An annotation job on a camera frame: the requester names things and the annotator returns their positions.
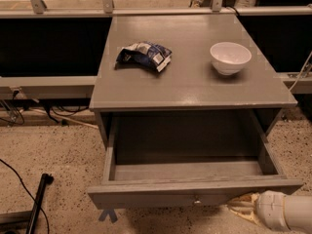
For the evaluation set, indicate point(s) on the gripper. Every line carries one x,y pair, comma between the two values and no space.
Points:
270,206

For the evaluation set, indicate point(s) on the grey top drawer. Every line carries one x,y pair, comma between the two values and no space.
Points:
167,159

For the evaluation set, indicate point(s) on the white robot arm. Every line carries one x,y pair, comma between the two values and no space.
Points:
276,211

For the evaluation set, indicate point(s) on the white bowl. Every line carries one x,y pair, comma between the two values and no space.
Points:
229,58

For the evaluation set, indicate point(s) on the grey metal railing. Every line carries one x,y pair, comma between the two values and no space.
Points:
97,8

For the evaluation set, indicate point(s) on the black floor pole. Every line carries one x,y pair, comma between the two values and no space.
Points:
37,206

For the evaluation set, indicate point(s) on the crumpled blue chip bag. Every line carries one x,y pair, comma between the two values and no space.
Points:
153,56

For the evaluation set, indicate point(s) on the grey wooden cabinet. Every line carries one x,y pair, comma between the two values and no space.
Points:
189,81

